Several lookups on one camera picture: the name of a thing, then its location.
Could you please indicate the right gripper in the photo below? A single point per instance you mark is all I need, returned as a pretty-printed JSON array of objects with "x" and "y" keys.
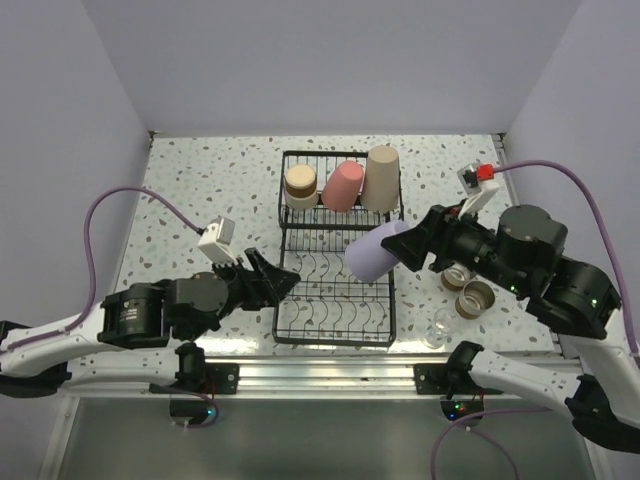
[{"x": 432, "y": 235}]

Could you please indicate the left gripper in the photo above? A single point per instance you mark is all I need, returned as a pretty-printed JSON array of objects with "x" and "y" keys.
[{"x": 260, "y": 293}]

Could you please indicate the purple plastic cup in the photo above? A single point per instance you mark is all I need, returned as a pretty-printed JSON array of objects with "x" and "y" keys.
[{"x": 367, "y": 259}]

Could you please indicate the beige plastic cup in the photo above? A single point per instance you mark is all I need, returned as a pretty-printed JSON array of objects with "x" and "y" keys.
[{"x": 380, "y": 190}]

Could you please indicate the steel cup cork base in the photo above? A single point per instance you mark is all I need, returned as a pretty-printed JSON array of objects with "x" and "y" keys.
[{"x": 300, "y": 183}]

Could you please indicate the red pink plastic cup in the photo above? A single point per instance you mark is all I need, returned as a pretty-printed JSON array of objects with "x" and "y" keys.
[{"x": 343, "y": 187}]

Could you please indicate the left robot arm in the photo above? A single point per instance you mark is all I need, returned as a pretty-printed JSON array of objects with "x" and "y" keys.
[{"x": 146, "y": 333}]

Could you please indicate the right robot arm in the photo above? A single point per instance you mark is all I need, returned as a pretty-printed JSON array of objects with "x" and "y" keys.
[{"x": 575, "y": 300}]

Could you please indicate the far right steel cup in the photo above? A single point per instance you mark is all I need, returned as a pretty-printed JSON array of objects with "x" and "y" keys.
[{"x": 456, "y": 277}]

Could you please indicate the steel cup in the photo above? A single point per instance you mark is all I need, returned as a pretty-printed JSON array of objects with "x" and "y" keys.
[
  {"x": 456, "y": 277},
  {"x": 474, "y": 299}
]

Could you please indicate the near right steel cup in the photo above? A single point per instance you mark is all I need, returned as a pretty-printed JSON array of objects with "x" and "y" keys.
[{"x": 474, "y": 299}]

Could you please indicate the clear glass cup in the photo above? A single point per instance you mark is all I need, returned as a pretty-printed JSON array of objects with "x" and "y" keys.
[{"x": 440, "y": 327}]

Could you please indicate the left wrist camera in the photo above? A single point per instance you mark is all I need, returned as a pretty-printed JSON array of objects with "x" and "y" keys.
[{"x": 215, "y": 241}]

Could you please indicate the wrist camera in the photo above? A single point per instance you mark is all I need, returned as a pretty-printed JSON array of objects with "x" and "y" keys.
[
  {"x": 479, "y": 183},
  {"x": 215, "y": 241}
]

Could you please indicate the black wire dish rack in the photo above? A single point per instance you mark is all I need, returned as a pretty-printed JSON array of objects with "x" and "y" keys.
[{"x": 329, "y": 306}]

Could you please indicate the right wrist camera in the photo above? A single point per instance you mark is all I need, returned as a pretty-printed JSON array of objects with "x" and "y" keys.
[{"x": 479, "y": 183}]

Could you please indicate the aluminium mounting rail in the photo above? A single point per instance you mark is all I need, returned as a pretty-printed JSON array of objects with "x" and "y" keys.
[{"x": 320, "y": 374}]

